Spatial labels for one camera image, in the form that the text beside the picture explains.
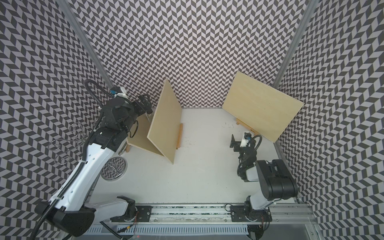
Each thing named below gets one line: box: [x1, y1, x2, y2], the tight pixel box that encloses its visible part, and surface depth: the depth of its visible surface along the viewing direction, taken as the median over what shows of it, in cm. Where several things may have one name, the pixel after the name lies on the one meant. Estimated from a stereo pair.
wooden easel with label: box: [236, 117, 260, 136], surface depth 108 cm
